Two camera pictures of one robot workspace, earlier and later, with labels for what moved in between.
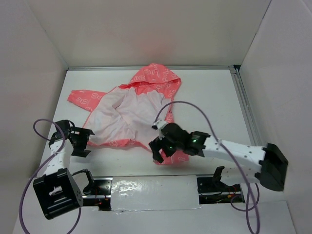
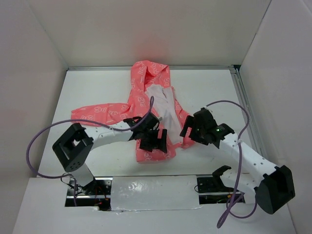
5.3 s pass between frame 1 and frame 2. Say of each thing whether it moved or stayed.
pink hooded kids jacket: moved
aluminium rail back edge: stayed
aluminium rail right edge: stayed
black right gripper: moved
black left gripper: moved
